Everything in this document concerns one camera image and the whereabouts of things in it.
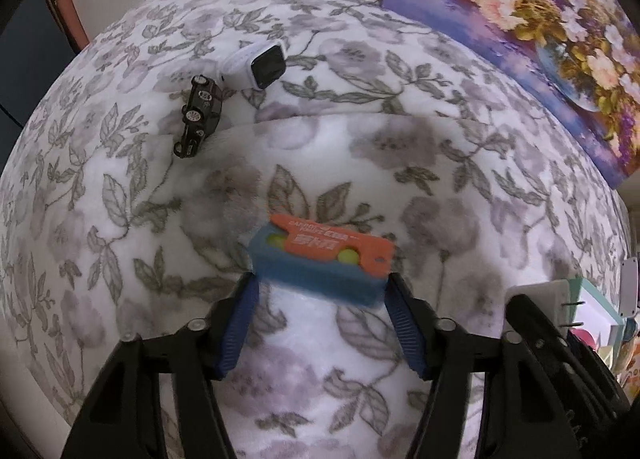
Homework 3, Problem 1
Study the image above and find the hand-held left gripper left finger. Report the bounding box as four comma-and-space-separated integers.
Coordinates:
60, 271, 261, 459

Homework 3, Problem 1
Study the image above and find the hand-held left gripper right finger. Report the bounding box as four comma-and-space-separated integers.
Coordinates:
384, 271, 566, 459

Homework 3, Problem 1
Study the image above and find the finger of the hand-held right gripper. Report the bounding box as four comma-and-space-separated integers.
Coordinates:
506, 293, 631, 459

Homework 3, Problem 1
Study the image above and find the teal box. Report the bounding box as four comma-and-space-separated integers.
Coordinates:
565, 278, 626, 355

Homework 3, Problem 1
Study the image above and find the white plug adapter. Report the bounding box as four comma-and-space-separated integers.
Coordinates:
504, 279, 587, 330

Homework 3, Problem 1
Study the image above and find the blue orange toy knife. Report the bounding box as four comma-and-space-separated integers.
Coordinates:
248, 212, 397, 309

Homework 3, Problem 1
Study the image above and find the floral grey white blanket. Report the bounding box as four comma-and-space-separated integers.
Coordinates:
0, 0, 636, 459

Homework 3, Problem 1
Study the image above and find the black toy car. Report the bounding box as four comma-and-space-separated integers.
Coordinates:
172, 74, 224, 160

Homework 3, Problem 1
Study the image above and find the white smartwatch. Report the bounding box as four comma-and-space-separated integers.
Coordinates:
219, 40, 287, 90

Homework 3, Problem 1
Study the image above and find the flower painting canvas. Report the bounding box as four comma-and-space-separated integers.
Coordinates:
382, 0, 640, 190

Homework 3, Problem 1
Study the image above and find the reddish brown board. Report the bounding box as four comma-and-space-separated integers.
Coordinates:
39, 0, 91, 54

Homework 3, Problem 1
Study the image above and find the white wall device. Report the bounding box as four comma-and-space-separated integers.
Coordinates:
620, 259, 638, 317

